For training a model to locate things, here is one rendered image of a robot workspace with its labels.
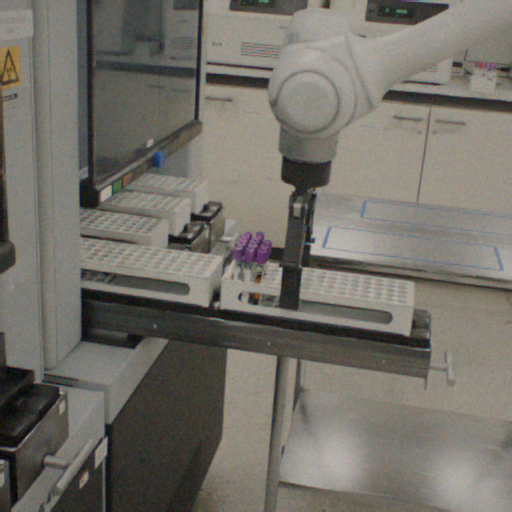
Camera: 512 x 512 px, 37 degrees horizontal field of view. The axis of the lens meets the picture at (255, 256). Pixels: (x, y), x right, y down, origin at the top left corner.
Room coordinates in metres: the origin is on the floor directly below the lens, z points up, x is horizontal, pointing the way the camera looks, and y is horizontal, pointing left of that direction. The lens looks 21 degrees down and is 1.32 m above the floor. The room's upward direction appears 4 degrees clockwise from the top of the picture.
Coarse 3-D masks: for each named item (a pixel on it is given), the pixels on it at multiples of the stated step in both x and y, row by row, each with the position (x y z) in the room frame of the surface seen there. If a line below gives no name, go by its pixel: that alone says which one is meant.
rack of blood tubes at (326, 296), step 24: (240, 288) 1.09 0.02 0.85; (264, 288) 1.09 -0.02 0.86; (312, 288) 1.09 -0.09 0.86; (336, 288) 1.10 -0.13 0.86; (360, 288) 1.10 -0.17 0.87; (384, 288) 1.11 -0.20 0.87; (408, 288) 1.12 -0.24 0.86; (264, 312) 1.09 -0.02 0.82; (288, 312) 1.08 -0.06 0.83; (312, 312) 1.13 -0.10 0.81; (336, 312) 1.13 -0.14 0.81; (360, 312) 1.14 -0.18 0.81; (384, 312) 1.15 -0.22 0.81; (408, 312) 1.05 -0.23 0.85
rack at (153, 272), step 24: (96, 240) 1.23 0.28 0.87; (96, 264) 1.13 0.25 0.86; (120, 264) 1.14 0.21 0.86; (144, 264) 1.14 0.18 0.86; (168, 264) 1.15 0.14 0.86; (192, 264) 1.17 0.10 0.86; (216, 264) 1.16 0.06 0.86; (96, 288) 1.13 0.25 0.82; (120, 288) 1.13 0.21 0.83; (144, 288) 1.18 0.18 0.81; (168, 288) 1.18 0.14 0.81; (192, 288) 1.11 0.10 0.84; (216, 288) 1.16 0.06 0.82
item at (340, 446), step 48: (336, 240) 1.46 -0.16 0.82; (384, 240) 1.48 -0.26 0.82; (432, 240) 1.50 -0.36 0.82; (480, 240) 1.52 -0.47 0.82; (288, 432) 1.58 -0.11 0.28; (336, 432) 1.60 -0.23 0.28; (384, 432) 1.61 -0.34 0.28; (432, 432) 1.63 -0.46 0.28; (480, 432) 1.64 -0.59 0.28; (288, 480) 1.40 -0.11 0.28; (336, 480) 1.41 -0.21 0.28; (384, 480) 1.42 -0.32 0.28; (432, 480) 1.43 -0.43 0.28; (480, 480) 1.44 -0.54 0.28
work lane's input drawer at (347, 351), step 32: (96, 320) 1.12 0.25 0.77; (128, 320) 1.11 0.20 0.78; (160, 320) 1.10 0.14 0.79; (192, 320) 1.09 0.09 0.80; (224, 320) 1.08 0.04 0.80; (256, 320) 1.08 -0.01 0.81; (288, 320) 1.07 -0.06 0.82; (416, 320) 1.10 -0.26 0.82; (256, 352) 1.07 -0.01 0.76; (288, 352) 1.06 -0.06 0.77; (320, 352) 1.05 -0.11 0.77; (352, 352) 1.04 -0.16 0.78; (384, 352) 1.04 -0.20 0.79; (416, 352) 1.03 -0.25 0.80; (448, 352) 1.13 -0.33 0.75; (448, 384) 1.04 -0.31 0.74
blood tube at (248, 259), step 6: (246, 252) 1.09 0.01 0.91; (252, 252) 1.09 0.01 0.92; (246, 258) 1.09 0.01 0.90; (252, 258) 1.10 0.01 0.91; (246, 264) 1.10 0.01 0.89; (252, 264) 1.10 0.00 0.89; (246, 270) 1.10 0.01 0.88; (246, 276) 1.10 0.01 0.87; (246, 294) 1.10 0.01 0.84; (240, 300) 1.10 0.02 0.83; (246, 300) 1.10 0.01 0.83
